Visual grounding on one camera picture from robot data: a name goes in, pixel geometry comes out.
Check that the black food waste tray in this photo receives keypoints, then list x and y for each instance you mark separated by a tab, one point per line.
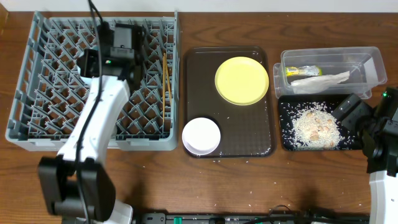
289	105

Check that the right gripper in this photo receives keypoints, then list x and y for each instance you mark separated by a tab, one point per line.
350	119

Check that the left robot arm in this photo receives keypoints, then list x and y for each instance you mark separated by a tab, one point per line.
75	183

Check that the clear plastic waste bin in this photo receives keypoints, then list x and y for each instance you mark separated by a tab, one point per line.
364	64

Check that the pile of rice and nuts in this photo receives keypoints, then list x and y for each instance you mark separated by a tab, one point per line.
315	129

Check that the dark brown serving tray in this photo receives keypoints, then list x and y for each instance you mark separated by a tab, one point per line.
246	131

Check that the white small bowl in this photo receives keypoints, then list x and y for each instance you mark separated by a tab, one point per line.
201	136

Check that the black rail at table edge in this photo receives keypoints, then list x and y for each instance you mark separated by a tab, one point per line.
280	214

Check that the grey dishwasher rack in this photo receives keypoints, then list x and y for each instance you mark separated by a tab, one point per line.
50	94

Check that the yellow snack wrapper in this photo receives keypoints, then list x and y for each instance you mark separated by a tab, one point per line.
312	71

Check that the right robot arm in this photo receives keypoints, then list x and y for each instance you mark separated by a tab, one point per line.
376	129

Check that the crumpled white paper napkin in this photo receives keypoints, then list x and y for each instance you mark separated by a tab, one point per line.
318	84

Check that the yellow round plate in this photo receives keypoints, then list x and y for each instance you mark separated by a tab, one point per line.
241	81

